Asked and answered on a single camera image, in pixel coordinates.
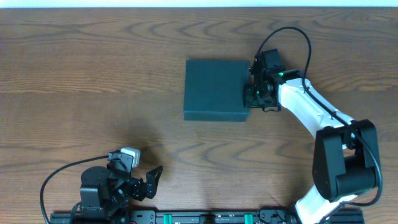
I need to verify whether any dark green box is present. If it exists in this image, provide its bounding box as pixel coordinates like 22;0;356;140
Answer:
183;60;249;122

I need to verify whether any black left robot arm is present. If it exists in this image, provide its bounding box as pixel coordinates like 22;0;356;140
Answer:
69;147;163;223

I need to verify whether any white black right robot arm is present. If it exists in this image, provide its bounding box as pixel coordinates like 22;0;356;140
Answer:
244;49;382;223

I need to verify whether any black aluminium mounting rail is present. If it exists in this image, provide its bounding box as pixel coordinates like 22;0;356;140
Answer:
50;209;365;224

